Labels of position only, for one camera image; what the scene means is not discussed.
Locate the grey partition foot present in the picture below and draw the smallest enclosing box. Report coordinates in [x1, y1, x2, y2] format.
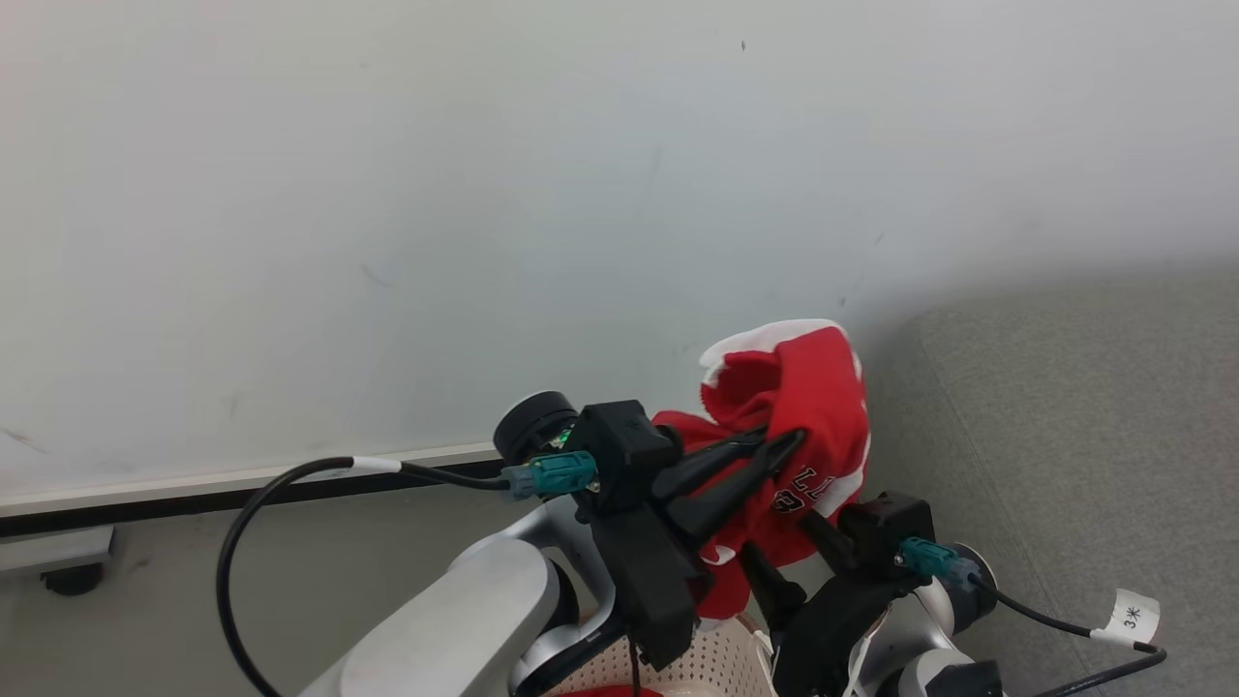
[0, 525, 116, 579]

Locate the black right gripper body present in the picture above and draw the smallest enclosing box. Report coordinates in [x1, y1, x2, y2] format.
[772, 575, 903, 697]

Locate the teal left cable connector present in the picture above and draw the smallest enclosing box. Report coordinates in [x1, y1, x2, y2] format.
[500, 449, 600, 502]

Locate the black cable with white band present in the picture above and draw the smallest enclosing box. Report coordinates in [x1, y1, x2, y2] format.
[216, 455, 509, 697]

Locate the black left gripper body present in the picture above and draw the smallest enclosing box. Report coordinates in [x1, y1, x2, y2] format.
[589, 501, 715, 672]

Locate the teal cable connector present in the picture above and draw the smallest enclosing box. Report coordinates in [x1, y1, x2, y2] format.
[897, 536, 982, 592]
[500, 449, 600, 502]

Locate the grey fabric sofa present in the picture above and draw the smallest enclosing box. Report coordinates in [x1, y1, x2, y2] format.
[869, 274, 1239, 697]

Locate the white and black partition rail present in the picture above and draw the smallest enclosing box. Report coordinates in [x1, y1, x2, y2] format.
[0, 441, 506, 539]

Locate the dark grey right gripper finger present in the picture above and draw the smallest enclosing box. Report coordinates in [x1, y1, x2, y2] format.
[797, 511, 861, 579]
[739, 542, 808, 632]

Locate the black caster wheel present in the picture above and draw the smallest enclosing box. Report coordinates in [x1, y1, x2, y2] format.
[40, 563, 106, 597]

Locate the red and white garment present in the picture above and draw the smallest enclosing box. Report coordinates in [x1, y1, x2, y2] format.
[650, 318, 872, 621]

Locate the teal right cable connector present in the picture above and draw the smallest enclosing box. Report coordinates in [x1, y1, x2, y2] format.
[897, 536, 982, 592]

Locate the black cable with paper tag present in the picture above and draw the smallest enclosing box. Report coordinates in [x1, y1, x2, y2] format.
[971, 577, 1168, 697]

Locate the white paper cable tag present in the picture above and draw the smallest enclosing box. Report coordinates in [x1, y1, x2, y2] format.
[1088, 588, 1162, 649]

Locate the cream perforated laundry basket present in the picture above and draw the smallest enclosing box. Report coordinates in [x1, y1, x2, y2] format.
[542, 614, 777, 697]

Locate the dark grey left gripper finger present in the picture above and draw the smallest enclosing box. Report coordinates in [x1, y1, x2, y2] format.
[652, 428, 772, 500]
[666, 430, 807, 549]

